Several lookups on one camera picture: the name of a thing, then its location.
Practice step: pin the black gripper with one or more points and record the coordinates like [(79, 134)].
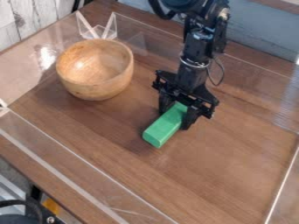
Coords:
[(201, 100)]

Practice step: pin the green rectangular block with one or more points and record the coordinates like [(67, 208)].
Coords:
[(165, 126)]

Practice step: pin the brown wooden bowl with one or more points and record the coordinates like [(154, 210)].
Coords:
[(97, 68)]

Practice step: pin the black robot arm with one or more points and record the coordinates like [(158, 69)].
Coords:
[(206, 19)]

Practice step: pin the yellow label sticker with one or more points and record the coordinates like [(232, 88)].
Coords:
[(53, 206)]

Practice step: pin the clear acrylic barrier wall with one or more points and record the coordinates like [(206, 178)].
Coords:
[(214, 175)]

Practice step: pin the black metal mount with screw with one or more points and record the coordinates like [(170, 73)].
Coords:
[(37, 211)]

